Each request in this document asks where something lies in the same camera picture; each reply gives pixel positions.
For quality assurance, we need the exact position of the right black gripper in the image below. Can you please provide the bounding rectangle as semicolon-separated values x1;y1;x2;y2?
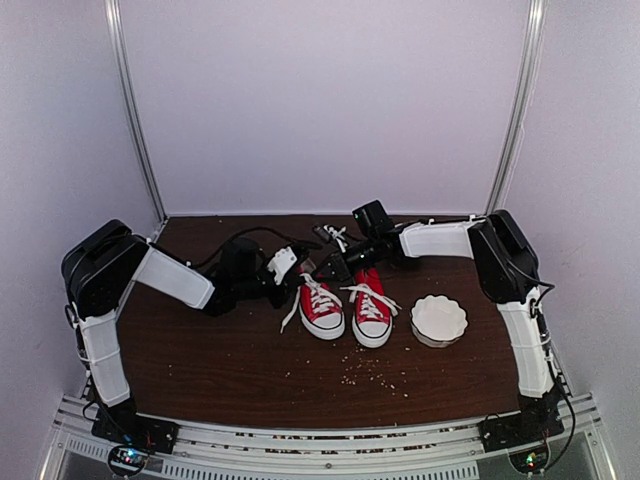
310;236;381;282

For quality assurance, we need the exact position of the red canvas sneaker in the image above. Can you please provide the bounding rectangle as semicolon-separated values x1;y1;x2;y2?
341;268;402;349
279;269;346;341

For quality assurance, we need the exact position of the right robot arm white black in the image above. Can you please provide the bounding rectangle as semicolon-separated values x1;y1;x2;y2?
313;200;564;442

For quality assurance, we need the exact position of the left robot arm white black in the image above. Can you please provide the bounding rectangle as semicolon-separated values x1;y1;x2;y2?
61;219;315;444

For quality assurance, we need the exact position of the white scalloped ceramic bowl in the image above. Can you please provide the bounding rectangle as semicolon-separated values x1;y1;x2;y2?
410;295;468;348

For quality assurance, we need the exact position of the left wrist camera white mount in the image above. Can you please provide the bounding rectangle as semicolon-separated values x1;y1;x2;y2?
266;244;316;285

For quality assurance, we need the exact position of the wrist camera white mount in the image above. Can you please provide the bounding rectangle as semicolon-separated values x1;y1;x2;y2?
266;244;316;285
312;224;349;253

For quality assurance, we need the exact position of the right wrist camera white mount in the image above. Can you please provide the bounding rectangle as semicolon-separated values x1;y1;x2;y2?
312;224;349;253

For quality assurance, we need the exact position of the right aluminium corner post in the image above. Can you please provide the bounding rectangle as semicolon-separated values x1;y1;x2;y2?
485;0;548;215

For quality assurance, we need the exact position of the aluminium corner post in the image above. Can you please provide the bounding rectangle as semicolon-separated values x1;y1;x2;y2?
485;0;548;215
104;0;167;223

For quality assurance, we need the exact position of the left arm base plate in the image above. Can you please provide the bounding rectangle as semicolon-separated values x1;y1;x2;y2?
91;416;179;454

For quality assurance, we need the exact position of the aluminium front rail frame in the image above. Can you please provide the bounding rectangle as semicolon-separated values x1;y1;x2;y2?
42;394;616;480

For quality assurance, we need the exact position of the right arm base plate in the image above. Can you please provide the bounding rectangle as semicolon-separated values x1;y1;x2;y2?
478;413;565;452

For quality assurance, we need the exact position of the left aluminium corner post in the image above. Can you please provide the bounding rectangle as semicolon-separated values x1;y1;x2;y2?
104;0;167;223

